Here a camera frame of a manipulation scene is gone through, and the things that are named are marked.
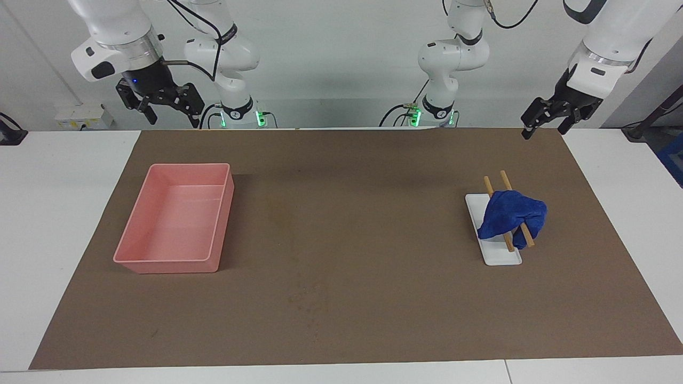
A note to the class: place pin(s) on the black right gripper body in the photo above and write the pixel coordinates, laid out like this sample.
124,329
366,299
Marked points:
152,80

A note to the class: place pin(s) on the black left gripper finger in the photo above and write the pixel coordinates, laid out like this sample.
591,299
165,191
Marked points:
576,114
539,114

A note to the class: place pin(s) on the wooden rack rod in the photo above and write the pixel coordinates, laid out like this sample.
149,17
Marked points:
488,185
505,180

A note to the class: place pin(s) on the black clamp mount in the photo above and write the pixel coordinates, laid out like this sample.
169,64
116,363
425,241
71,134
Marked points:
10,136

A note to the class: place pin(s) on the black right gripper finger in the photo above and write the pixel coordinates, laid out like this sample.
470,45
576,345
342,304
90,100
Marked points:
188,98
136,98

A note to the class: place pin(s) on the brown table mat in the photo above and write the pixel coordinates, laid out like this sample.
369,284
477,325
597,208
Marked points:
347,240

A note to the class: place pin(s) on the pink plastic bin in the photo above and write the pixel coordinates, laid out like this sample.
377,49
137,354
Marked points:
176,224

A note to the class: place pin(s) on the blue crate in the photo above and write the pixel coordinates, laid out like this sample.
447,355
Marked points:
673,162

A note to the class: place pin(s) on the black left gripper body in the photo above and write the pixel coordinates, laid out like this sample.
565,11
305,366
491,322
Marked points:
579,96

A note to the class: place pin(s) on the white power socket box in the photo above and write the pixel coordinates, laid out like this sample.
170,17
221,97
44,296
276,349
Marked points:
82,116

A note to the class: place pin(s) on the black stand leg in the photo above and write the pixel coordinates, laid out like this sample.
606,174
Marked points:
653,114

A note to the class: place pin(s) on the blue towel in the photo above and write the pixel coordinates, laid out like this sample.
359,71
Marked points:
512,213

